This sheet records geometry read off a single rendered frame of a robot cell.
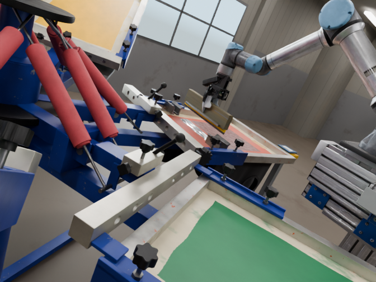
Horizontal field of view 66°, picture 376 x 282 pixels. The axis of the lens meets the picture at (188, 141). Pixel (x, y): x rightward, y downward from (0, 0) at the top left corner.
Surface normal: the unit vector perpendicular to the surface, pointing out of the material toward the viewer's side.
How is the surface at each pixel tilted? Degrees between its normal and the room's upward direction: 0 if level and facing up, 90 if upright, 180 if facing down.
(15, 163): 58
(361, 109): 90
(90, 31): 32
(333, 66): 90
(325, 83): 90
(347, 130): 90
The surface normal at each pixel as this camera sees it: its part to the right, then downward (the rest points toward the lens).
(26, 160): 0.27, -0.14
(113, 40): 0.36, -0.54
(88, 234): -0.38, 0.18
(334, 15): -0.68, -0.09
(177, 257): 0.36, -0.87
